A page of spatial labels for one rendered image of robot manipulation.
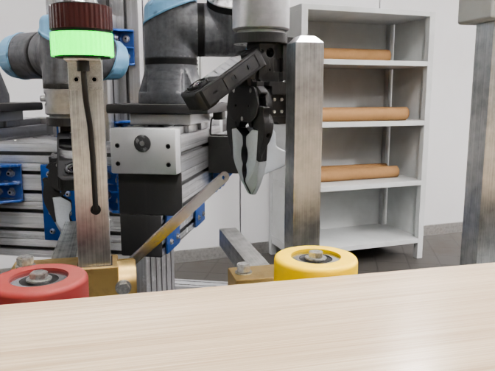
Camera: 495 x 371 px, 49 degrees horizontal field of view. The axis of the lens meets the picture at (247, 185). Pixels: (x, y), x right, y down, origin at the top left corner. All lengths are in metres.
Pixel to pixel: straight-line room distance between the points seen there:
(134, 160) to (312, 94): 0.52
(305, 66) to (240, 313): 0.33
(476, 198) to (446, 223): 3.63
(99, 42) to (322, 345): 0.35
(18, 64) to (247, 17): 0.42
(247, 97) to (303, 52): 0.11
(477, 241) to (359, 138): 3.07
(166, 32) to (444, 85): 3.23
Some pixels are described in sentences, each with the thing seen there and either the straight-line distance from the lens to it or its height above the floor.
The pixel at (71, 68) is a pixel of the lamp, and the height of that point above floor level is 1.09.
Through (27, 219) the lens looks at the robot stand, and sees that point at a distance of 1.36.
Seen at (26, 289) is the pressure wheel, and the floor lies 0.91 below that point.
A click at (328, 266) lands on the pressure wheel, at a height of 0.91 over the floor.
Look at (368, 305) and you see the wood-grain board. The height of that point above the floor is 0.90.
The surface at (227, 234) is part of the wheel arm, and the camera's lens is 0.89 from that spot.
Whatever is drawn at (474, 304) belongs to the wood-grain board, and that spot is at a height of 0.90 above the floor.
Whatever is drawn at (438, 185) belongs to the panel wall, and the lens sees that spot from 4.29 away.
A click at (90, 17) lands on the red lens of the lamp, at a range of 0.55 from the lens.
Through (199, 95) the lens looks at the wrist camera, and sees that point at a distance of 0.65.
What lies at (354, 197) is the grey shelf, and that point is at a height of 0.34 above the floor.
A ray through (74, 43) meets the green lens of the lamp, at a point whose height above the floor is 1.11.
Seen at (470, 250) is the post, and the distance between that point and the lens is 0.80.
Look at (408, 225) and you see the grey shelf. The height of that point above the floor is 0.18.
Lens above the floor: 1.06
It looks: 10 degrees down
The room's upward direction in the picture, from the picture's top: straight up
